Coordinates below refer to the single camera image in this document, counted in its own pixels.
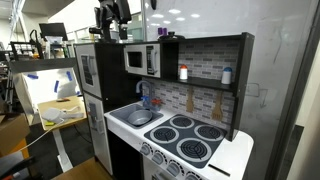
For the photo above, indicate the white shaker orange cap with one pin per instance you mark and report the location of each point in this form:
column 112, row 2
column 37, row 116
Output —
column 183, row 73

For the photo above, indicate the toy microwave oven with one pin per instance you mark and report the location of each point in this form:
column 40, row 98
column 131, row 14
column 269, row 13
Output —
column 133, row 72

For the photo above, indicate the cardboard box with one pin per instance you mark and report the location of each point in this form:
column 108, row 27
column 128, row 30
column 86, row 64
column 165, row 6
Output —
column 13, row 133

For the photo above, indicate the purple block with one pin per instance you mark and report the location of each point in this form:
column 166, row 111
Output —
column 165, row 32
column 160, row 31

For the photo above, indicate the blue tape strip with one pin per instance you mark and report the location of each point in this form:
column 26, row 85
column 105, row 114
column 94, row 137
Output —
column 69, row 75
column 32, row 76
column 56, row 86

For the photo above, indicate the red toy tap knob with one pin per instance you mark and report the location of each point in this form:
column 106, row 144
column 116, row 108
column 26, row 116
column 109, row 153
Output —
column 156, row 102

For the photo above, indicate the wooden desk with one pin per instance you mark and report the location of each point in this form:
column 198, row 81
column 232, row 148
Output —
column 73, row 103

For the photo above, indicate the grey stove knob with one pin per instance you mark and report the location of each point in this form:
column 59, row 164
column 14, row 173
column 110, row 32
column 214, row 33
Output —
column 173, row 167
column 158, row 157
column 191, row 176
column 145, row 149

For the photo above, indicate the grey metal bowl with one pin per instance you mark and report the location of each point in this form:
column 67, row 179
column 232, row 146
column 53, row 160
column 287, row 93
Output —
column 139, row 117

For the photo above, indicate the black white toy kitchen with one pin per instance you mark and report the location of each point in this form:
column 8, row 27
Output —
column 116, row 73

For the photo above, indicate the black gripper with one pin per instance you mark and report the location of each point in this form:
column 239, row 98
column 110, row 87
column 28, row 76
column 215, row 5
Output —
column 115, row 10

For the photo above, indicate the wooden spoon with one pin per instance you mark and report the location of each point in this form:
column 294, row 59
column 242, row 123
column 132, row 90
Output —
column 190, row 100

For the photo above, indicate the black pot lid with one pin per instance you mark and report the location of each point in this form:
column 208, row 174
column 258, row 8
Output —
column 171, row 36

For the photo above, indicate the white panel with tape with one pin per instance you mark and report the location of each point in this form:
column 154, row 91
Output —
column 43, row 88

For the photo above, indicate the white shaker blue cap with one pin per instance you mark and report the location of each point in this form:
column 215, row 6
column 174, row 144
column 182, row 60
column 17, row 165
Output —
column 226, row 76

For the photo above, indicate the black monitor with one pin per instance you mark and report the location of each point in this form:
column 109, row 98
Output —
column 53, row 30

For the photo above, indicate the grey toy faucet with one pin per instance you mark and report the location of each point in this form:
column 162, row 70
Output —
column 142, row 83

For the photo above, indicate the wooden slotted spatula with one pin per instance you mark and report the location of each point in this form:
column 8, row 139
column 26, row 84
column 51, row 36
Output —
column 217, row 108

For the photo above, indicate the white plastic item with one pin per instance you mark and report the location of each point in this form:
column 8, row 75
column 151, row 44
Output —
column 53, row 114

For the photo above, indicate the blue toy tap knob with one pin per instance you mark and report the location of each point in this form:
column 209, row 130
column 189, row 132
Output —
column 145, row 99

